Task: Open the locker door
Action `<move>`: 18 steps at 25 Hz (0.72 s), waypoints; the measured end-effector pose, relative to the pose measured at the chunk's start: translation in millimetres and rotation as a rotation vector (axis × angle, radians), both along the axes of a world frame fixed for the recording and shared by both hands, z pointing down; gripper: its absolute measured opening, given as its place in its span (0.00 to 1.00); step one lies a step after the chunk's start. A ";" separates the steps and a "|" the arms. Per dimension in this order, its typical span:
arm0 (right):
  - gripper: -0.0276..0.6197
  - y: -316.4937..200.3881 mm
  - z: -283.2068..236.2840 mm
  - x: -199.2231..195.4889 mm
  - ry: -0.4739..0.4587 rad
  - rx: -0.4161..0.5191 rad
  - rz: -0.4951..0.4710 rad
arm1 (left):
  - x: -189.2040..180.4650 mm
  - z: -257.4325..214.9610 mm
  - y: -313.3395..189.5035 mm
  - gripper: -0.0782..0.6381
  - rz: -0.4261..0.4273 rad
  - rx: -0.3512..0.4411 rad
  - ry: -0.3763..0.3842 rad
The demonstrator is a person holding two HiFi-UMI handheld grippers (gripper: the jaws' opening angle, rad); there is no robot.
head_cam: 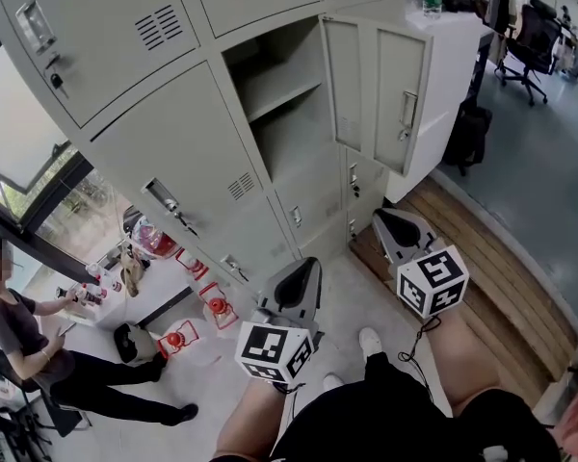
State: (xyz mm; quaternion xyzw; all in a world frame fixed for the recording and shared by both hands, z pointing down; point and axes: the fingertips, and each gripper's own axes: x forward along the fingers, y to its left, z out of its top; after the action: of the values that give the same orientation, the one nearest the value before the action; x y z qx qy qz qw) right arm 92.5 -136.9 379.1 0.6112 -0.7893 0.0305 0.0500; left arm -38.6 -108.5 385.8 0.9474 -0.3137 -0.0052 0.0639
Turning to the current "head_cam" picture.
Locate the person's black clothing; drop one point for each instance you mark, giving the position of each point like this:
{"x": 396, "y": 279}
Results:
{"x": 390, "y": 421}

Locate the white cabinet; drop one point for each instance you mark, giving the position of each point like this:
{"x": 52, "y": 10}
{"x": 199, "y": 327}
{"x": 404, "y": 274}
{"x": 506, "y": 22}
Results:
{"x": 443, "y": 80}

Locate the grey metal locker door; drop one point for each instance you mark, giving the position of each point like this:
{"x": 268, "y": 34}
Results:
{"x": 395, "y": 94}

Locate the black locker key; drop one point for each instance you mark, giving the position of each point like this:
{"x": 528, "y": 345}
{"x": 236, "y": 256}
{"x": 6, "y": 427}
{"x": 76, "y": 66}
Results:
{"x": 58, "y": 82}

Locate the black office chair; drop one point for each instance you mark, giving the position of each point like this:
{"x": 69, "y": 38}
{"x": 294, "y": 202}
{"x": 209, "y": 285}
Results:
{"x": 534, "y": 41}

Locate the wooden slat platform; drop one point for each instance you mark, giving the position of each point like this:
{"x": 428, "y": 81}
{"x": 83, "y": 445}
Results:
{"x": 501, "y": 282}

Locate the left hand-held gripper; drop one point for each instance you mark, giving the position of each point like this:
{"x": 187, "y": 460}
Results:
{"x": 274, "y": 344}

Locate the person's left forearm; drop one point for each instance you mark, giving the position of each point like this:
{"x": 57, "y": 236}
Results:
{"x": 253, "y": 417}

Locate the person's right forearm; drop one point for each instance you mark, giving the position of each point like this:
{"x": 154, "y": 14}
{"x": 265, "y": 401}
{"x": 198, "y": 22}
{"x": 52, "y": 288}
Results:
{"x": 462, "y": 364}

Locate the black backpack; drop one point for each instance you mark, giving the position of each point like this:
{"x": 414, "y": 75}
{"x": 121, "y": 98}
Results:
{"x": 469, "y": 137}

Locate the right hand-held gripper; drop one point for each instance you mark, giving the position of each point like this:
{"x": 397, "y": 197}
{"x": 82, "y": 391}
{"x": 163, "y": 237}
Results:
{"x": 431, "y": 282}

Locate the white low table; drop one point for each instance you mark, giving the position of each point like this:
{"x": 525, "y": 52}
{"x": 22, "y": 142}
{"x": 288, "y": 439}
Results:
{"x": 149, "y": 287}

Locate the brown paper bag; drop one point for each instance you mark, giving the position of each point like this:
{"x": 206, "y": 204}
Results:
{"x": 132, "y": 272}

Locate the black and grey bag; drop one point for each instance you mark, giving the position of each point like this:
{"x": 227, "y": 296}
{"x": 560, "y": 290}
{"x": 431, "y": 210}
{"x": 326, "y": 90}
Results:
{"x": 132, "y": 344}

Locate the black window frame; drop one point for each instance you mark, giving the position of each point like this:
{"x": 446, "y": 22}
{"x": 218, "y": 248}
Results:
{"x": 24, "y": 219}

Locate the grey metal locker cabinet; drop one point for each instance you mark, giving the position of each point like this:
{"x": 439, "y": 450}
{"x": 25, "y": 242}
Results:
{"x": 164, "y": 128}

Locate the person's white shoe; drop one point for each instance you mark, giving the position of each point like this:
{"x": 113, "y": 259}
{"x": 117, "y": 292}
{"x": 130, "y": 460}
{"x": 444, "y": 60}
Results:
{"x": 370, "y": 341}
{"x": 332, "y": 381}

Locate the red label bottle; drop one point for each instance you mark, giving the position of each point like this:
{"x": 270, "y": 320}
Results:
{"x": 92, "y": 294}

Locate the black folding chair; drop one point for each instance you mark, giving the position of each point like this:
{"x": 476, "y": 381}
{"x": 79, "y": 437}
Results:
{"x": 38, "y": 402}

